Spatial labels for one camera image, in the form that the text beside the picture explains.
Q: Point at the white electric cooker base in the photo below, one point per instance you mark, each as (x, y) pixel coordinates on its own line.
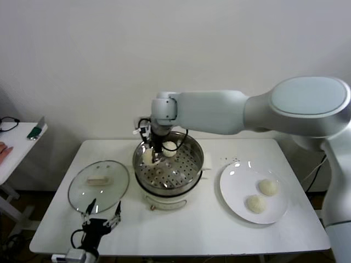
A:
(164, 201)

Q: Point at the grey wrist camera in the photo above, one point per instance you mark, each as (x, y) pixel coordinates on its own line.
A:
(136, 120)
(75, 254)

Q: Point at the green and grey flat tool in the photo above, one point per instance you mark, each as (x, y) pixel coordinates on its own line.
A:
(34, 132)

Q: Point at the white side table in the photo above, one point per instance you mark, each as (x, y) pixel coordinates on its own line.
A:
(24, 148)

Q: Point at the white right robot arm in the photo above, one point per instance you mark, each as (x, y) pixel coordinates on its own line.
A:
(214, 112)

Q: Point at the white steamed baozi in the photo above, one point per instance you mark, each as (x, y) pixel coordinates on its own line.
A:
(268, 187)
(170, 146)
(256, 204)
(148, 157)

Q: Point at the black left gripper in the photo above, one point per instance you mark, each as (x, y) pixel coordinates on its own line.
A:
(94, 230)

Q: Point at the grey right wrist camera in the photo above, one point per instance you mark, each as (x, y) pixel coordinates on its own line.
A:
(136, 120)

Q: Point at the stainless steel steamer basket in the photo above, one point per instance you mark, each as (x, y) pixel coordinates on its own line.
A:
(181, 170)

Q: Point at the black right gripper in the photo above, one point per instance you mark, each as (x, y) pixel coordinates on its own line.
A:
(158, 142)

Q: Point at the white round plate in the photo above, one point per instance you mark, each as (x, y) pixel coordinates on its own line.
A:
(235, 191)

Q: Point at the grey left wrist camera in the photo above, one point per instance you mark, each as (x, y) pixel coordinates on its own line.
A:
(75, 254)

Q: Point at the bare human hand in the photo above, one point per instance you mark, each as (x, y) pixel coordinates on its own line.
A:
(2, 153)

